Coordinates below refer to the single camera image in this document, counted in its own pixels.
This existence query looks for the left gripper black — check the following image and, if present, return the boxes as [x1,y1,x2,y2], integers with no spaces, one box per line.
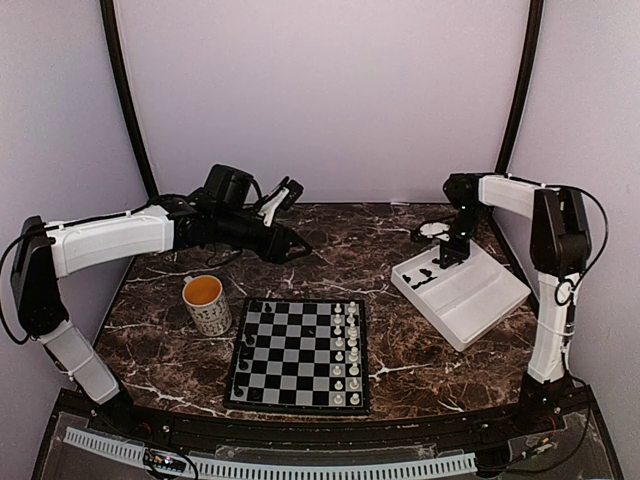
[215,208,313,265]

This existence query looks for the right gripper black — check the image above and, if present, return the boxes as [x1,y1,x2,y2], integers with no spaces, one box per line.
[439,206,486,268]

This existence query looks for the white plastic tray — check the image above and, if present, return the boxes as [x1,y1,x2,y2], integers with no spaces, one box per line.
[391,243,530,352]

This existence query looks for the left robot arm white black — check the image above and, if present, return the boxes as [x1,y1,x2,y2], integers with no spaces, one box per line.
[4,164,311,436]

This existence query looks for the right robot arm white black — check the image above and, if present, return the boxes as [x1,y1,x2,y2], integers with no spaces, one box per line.
[439,173,592,384]

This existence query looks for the black silver chess board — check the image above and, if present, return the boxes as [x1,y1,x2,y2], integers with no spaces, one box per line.
[224,298,370,416]

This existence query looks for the white chess pieces row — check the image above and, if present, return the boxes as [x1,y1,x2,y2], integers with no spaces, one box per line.
[329,301,364,409]

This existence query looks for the patterned mug orange inside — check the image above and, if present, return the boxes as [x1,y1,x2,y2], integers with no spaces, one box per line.
[182,275,232,337]

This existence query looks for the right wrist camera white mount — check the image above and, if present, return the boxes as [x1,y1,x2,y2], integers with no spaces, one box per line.
[410,222,450,243]

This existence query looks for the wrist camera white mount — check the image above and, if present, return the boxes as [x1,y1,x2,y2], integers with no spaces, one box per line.
[258,176,304,227]
[410,222,450,243]

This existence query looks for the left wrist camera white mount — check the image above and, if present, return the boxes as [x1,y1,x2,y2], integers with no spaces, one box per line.
[258,176,304,227]

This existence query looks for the black aluminium front rail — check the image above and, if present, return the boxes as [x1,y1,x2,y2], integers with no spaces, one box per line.
[49,384,596,461]

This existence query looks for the white slotted cable duct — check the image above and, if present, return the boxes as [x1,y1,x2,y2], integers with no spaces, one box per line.
[63,427,479,479]

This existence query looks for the right black frame post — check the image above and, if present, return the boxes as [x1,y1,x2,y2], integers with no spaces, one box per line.
[495,0,544,174]

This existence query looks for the black frame post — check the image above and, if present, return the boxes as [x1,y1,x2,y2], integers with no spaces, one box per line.
[99,0,159,198]
[495,0,544,174]

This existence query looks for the left black frame post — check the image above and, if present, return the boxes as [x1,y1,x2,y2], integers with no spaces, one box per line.
[99,0,159,198]

